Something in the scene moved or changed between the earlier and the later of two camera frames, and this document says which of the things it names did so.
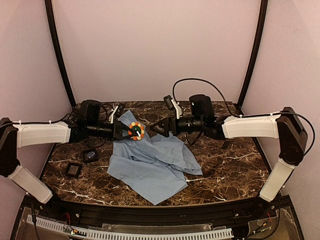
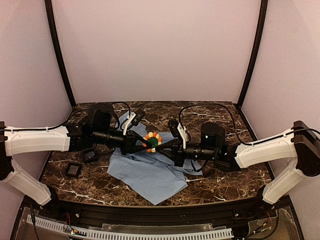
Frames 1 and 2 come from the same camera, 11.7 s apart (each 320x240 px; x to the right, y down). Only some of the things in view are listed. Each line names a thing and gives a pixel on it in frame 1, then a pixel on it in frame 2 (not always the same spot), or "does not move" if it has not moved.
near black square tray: x=73 y=169 does not move
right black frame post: x=263 y=7 does not move
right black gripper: x=171 y=126 -> x=179 y=153
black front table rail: x=112 y=214 does not move
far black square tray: x=93 y=159 does not move
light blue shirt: x=152 y=168 does not move
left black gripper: x=116 y=129 -> x=127 y=142
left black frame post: x=50 y=15 does not move
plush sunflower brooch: x=134 y=126 -> x=154 y=139
